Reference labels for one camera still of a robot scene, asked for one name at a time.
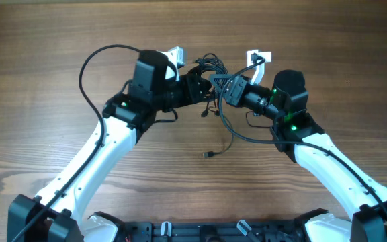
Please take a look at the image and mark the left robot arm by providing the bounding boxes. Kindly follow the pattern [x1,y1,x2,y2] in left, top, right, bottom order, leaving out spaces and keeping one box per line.
[7,46,211,241]

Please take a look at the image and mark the left camera black cable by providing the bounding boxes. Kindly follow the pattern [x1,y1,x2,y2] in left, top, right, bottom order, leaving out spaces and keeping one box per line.
[10,44,142,242]

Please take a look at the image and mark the right camera black cable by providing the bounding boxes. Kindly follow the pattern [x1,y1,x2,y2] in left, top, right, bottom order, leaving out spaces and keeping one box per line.
[217,53,387,242]

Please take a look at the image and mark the thick black usb cable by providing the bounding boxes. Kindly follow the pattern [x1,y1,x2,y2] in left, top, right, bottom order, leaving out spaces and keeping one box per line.
[193,52,230,118]

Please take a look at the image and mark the camera black cable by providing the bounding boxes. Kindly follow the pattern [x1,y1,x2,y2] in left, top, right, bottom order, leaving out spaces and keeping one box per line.
[10,44,142,242]
[217,53,387,242]

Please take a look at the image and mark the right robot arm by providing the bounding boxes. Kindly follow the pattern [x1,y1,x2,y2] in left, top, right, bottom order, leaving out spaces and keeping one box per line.
[210,70,387,241]

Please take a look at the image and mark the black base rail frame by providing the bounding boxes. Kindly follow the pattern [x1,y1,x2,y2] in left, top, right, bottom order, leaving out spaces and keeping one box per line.
[114,220,307,242]

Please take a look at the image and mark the thin black usb cable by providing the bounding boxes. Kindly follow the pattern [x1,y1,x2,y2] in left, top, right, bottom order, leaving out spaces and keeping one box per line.
[202,97,235,159]

